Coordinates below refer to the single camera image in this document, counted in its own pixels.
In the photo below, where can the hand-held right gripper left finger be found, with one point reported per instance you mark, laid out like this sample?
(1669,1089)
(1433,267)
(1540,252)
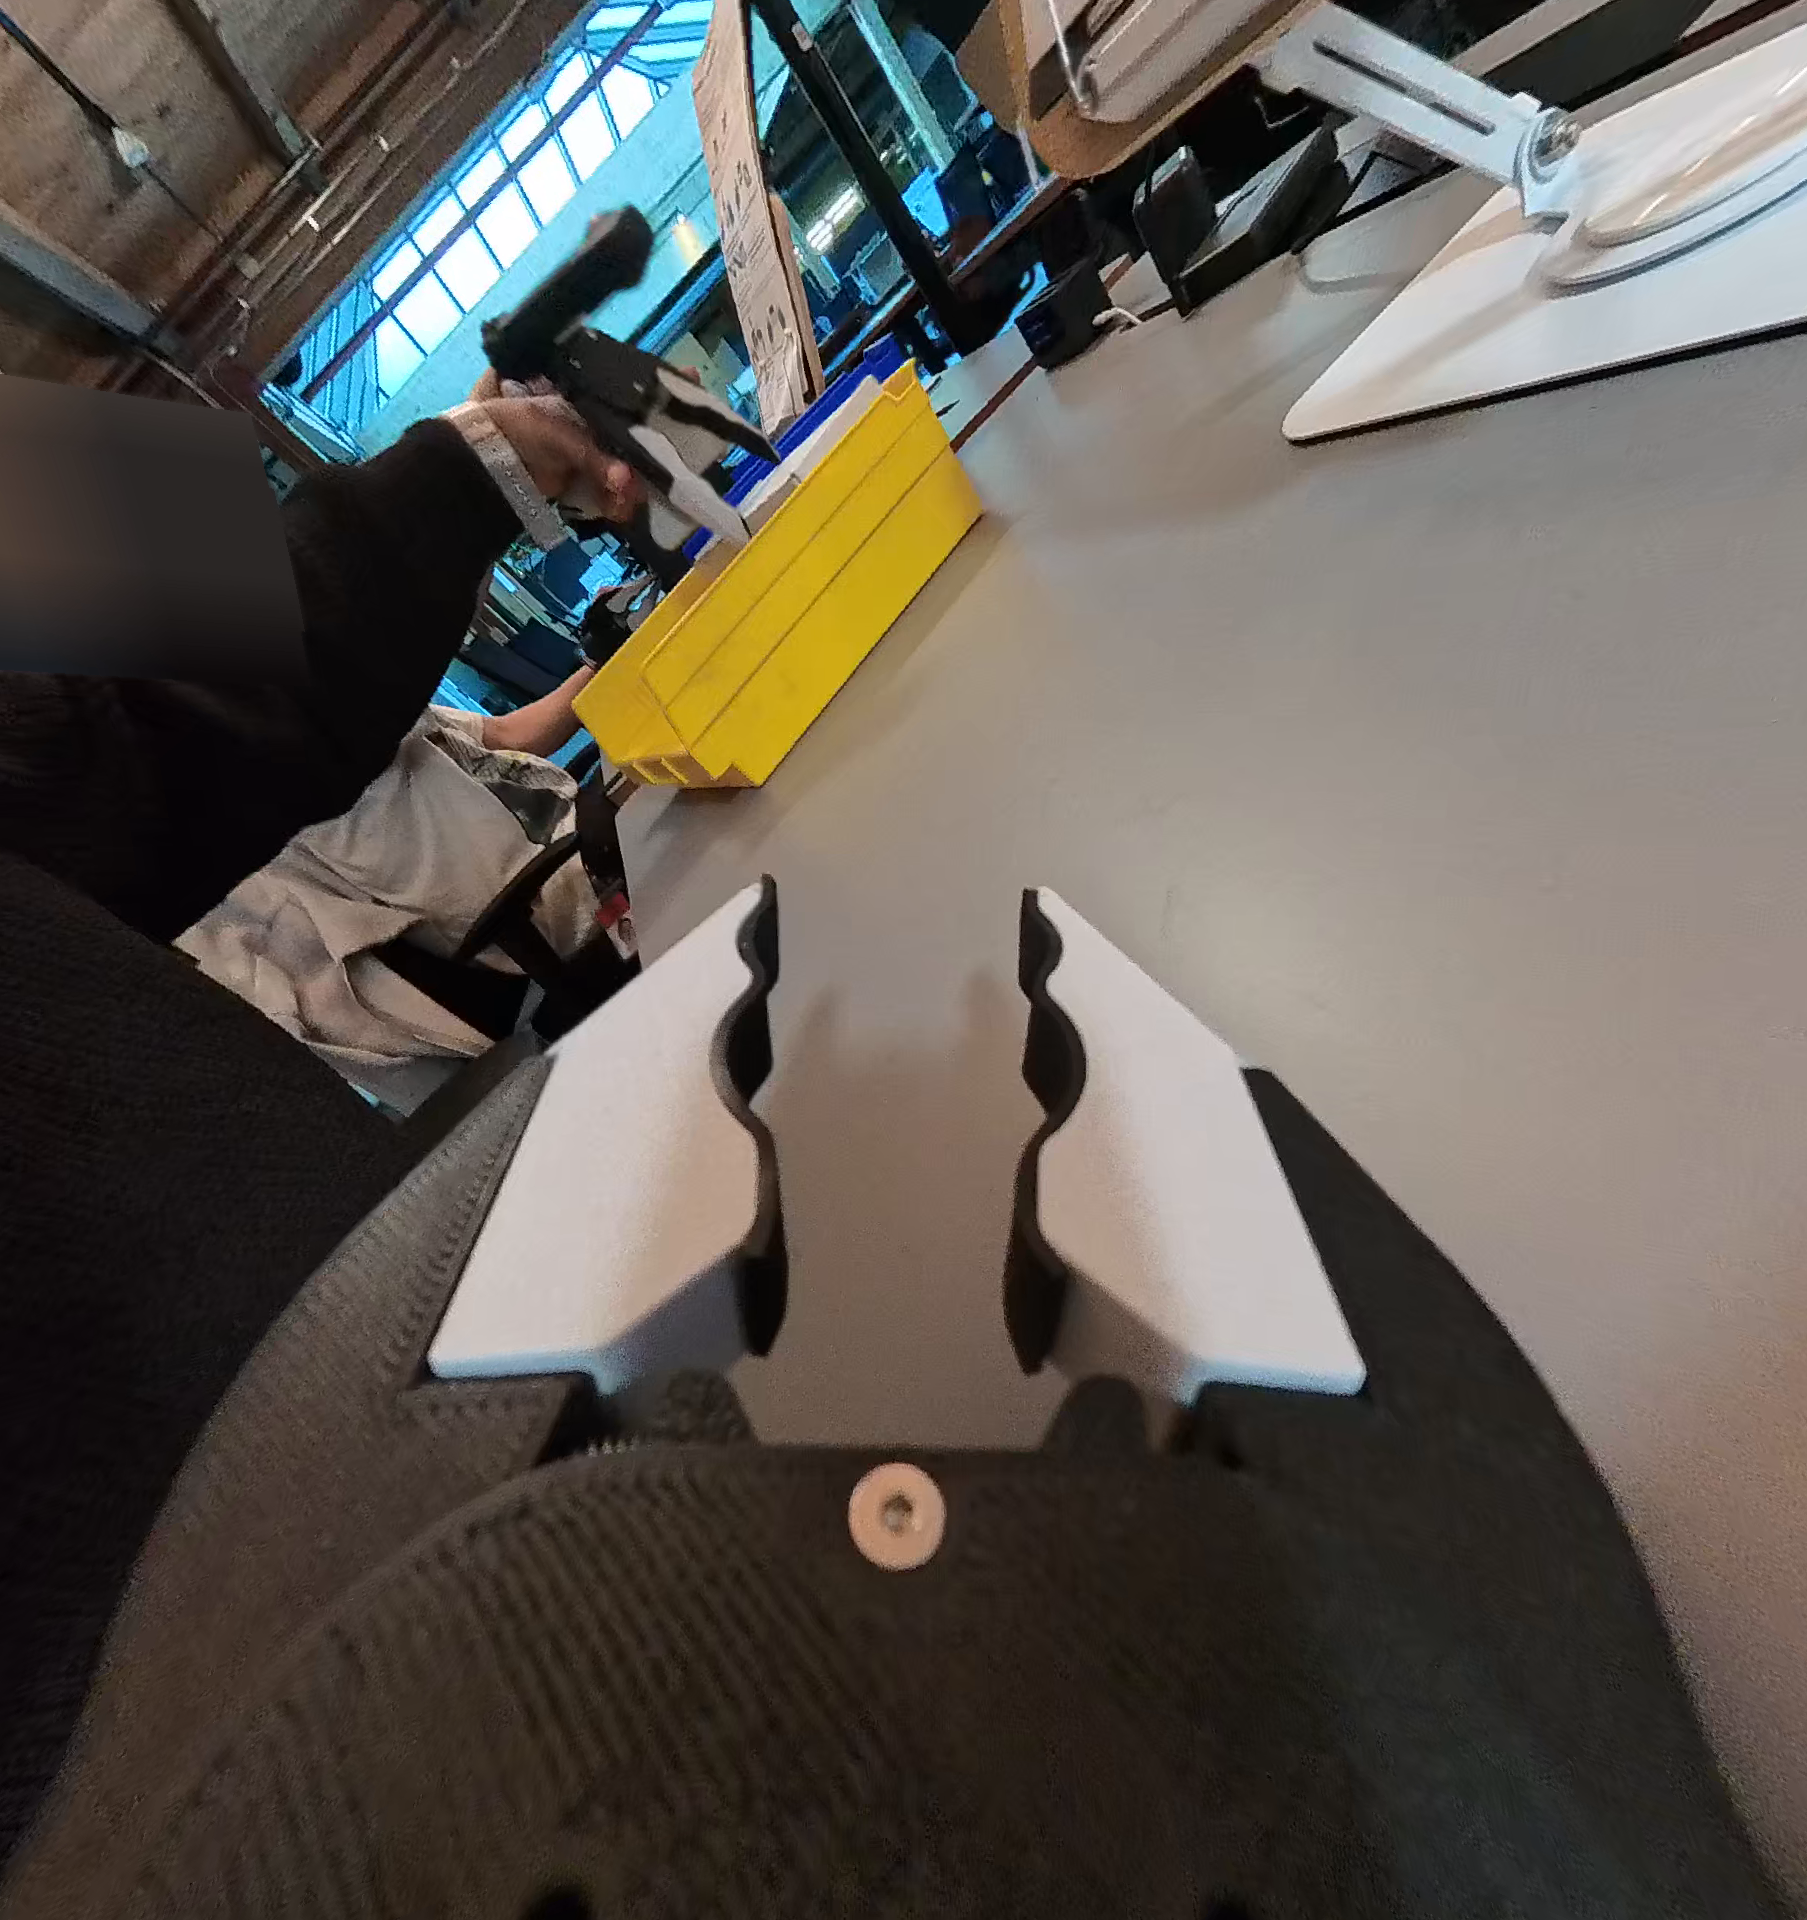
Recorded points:
(603,1201)

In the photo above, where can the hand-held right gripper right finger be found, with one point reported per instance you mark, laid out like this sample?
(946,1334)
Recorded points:
(1188,1201)

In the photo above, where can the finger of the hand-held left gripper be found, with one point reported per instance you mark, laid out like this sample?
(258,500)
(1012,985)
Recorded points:
(695,503)
(701,413)

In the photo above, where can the yellow plastic bin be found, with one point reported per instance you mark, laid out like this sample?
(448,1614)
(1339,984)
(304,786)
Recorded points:
(783,601)

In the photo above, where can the person's left forearm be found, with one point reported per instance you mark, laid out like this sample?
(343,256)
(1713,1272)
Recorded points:
(378,601)

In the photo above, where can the grey desk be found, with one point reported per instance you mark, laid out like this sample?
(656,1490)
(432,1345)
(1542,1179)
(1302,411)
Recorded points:
(1294,676)

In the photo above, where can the person's left hand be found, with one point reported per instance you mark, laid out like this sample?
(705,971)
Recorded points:
(550,442)

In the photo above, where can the blue plastic bin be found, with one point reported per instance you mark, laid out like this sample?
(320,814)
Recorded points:
(799,431)

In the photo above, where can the brown printed paper banner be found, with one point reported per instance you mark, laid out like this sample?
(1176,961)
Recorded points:
(754,269)

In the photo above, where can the black office chair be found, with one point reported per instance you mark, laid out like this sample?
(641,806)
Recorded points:
(545,961)

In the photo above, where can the black power adapter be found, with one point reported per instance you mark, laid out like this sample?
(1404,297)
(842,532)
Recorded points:
(1060,316)

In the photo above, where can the light grey jacket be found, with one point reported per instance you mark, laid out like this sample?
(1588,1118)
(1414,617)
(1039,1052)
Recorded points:
(363,885)

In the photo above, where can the person's torso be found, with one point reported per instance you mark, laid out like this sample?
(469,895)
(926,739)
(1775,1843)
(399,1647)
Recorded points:
(94,1201)

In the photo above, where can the white document stand wooden board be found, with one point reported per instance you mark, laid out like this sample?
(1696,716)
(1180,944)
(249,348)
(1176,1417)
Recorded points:
(1594,329)

